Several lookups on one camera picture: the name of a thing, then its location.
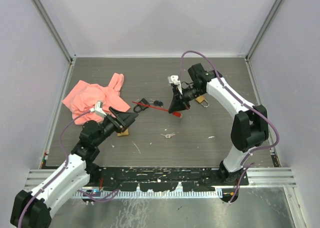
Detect black padlock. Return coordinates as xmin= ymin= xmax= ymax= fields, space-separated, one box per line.
xmin=133 ymin=98 xmax=150 ymax=113

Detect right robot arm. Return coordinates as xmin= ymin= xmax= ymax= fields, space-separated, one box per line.
xmin=168 ymin=63 xmax=269 ymax=185

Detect slotted cable duct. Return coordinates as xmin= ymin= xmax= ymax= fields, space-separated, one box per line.
xmin=72 ymin=189 xmax=223 ymax=199

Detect pink cloth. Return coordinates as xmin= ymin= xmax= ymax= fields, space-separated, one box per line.
xmin=62 ymin=73 xmax=130 ymax=126

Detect black-headed key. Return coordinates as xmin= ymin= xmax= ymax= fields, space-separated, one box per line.
xmin=153 ymin=100 xmax=163 ymax=108

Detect red cable seal lock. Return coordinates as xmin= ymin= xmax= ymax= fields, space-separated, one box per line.
xmin=132 ymin=101 xmax=183 ymax=118

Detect large brass padlock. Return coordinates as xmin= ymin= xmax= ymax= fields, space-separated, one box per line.
xmin=117 ymin=129 xmax=129 ymax=137

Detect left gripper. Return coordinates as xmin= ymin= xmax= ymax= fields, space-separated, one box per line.
xmin=93 ymin=106 xmax=138 ymax=147

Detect small brass padlock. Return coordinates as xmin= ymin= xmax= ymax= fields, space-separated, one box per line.
xmin=195 ymin=95 xmax=210 ymax=108

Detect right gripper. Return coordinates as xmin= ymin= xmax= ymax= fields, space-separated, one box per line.
xmin=168 ymin=84 xmax=205 ymax=114

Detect aluminium frame rail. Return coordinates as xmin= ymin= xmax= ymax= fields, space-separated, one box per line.
xmin=24 ymin=166 xmax=297 ymax=189

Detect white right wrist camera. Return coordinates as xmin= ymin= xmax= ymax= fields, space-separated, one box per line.
xmin=168 ymin=75 xmax=183 ymax=94

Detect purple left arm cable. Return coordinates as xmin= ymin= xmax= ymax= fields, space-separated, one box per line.
xmin=16 ymin=107 xmax=120 ymax=228

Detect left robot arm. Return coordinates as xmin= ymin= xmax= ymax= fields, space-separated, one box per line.
xmin=10 ymin=107 xmax=138 ymax=228

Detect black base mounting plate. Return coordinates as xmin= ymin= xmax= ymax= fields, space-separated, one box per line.
xmin=87 ymin=166 xmax=249 ymax=192

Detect silver brass lock keys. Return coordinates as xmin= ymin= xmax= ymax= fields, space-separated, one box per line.
xmin=161 ymin=133 xmax=176 ymax=139

